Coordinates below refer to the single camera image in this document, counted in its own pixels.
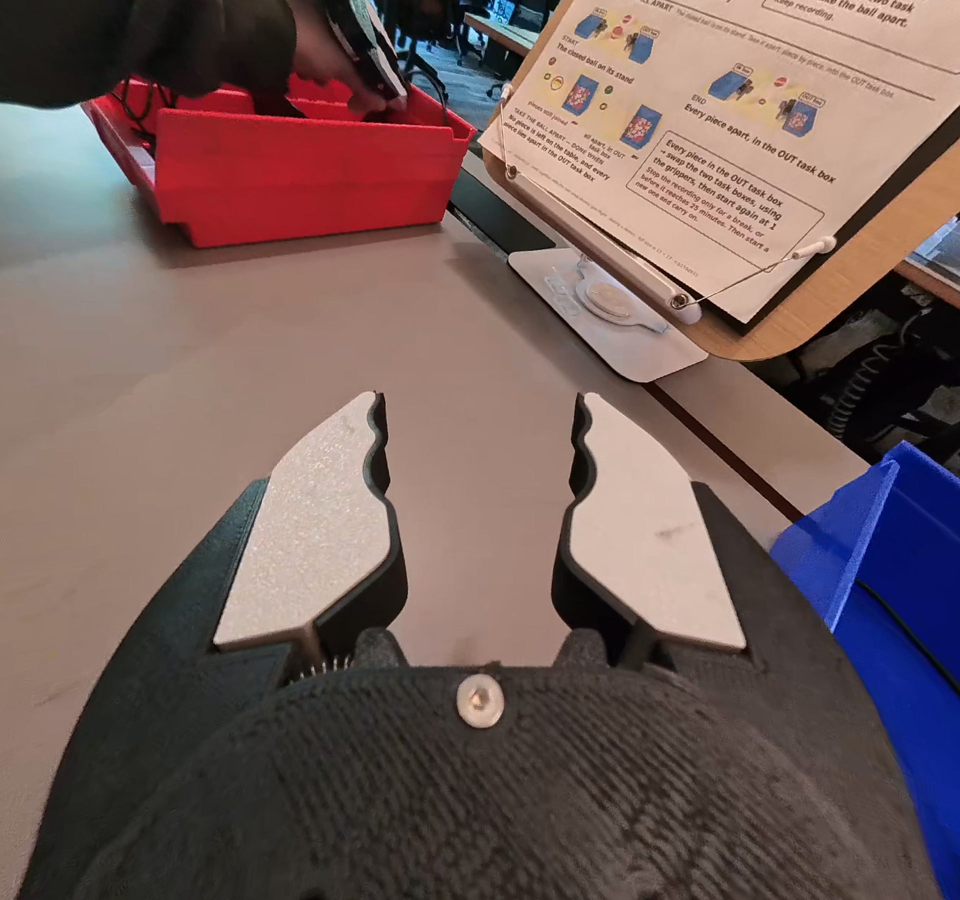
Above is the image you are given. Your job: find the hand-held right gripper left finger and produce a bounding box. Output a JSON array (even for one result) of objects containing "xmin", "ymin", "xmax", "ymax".
[{"xmin": 212, "ymin": 390, "xmax": 411, "ymax": 683}]

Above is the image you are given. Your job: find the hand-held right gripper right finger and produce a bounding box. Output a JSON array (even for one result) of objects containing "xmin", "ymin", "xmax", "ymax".
[{"xmin": 551, "ymin": 392, "xmax": 748, "ymax": 672}]

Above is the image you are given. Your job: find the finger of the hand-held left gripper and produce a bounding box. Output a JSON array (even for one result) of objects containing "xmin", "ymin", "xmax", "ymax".
[
  {"xmin": 345, "ymin": 0, "xmax": 411, "ymax": 102},
  {"xmin": 324, "ymin": 0, "xmax": 389, "ymax": 103}
]

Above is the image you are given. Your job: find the red plastic bin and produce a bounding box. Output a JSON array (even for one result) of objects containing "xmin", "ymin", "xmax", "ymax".
[{"xmin": 81, "ymin": 75, "xmax": 478, "ymax": 250}]

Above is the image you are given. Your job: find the person's left hand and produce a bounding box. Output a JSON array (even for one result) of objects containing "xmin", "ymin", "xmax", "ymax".
[{"xmin": 268, "ymin": 0, "xmax": 393, "ymax": 119}]

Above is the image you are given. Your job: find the light wooden table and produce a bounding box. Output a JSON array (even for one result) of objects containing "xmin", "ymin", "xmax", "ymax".
[{"xmin": 463, "ymin": 11, "xmax": 543, "ymax": 59}]

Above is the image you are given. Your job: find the white stand base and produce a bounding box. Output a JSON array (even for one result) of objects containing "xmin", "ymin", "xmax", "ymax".
[{"xmin": 507, "ymin": 246, "xmax": 710, "ymax": 383}]

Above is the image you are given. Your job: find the blue plastic bin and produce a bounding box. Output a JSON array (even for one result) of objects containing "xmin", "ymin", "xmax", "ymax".
[{"xmin": 771, "ymin": 441, "xmax": 960, "ymax": 900}]

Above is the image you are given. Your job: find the instruction sheet on stand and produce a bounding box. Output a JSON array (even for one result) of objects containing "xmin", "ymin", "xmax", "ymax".
[{"xmin": 480, "ymin": 0, "xmax": 960, "ymax": 362}]

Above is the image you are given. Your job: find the printed instruction sheet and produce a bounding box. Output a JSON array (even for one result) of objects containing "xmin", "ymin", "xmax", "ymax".
[{"xmin": 480, "ymin": 0, "xmax": 960, "ymax": 325}]

